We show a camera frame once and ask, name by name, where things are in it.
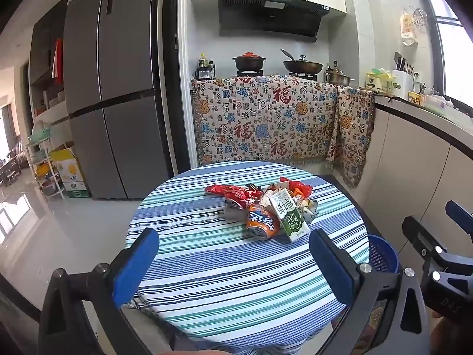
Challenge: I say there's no striped tablecloth round table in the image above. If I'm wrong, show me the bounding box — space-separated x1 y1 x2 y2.
126 161 370 353

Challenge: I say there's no silver crushed can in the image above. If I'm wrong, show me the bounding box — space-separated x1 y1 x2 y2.
222 199 249 220

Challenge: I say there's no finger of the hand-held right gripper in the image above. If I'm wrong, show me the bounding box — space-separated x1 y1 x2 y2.
445 200 473 232
402 216 449 267

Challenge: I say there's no black range hood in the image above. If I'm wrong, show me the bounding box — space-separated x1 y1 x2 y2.
217 0 331 43

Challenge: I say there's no green storage rack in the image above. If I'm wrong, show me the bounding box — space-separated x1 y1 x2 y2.
25 120 66 197

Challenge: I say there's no black wok with lid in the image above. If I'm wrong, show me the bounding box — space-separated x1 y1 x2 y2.
280 48 324 75

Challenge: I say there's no beige base cabinet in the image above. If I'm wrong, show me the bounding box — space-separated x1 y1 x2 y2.
364 92 473 253

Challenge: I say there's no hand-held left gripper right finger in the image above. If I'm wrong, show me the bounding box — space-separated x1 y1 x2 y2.
309 228 434 355

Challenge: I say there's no steel pot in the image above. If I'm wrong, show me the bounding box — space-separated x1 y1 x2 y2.
324 67 355 86

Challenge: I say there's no red hanging cloth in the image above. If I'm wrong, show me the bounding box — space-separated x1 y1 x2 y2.
51 38 64 86

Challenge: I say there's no large printed blanket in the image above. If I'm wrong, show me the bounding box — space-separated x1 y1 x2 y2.
190 75 339 168

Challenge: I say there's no grey refrigerator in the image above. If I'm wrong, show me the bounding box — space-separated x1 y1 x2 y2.
62 0 175 201

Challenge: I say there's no window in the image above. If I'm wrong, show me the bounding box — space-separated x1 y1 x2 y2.
417 0 473 109

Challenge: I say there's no long red snack wrapper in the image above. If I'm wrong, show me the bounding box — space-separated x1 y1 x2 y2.
205 184 265 205

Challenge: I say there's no metal whisk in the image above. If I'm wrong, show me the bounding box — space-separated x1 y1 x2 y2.
409 6 430 29

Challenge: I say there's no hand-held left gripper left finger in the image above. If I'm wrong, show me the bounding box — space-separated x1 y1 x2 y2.
39 227 160 355

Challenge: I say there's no green white milk carton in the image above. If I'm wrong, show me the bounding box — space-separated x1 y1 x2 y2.
268 188 311 243

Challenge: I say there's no seasoning bottle rack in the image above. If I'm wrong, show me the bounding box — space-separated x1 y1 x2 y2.
195 52 217 80

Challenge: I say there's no small printed blanket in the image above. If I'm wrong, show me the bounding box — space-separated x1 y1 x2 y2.
324 85 376 189

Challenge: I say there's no white knife holder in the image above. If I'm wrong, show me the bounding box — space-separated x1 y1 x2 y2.
391 51 417 97

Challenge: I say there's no blue plastic mesh basket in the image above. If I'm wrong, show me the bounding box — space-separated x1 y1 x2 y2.
364 234 400 275

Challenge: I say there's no yellow cardboard box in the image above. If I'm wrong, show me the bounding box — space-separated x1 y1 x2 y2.
49 147 93 199

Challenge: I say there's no yellow green container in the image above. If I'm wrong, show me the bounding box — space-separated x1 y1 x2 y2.
365 68 396 93

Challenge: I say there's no clay pot with red lid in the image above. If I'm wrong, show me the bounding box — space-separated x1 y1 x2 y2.
232 52 265 71

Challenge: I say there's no hanging printed bag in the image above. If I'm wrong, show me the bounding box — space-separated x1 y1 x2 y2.
401 11 418 46

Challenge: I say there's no black gas stove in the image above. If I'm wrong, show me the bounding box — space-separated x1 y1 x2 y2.
236 68 319 81

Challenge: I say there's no dark wall cabinet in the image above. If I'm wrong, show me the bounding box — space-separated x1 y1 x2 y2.
29 5 69 86

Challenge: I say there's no orange soda can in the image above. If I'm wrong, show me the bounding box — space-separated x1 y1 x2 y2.
245 205 280 239

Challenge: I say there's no red plastic bag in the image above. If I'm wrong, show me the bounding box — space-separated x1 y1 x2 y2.
288 179 313 199

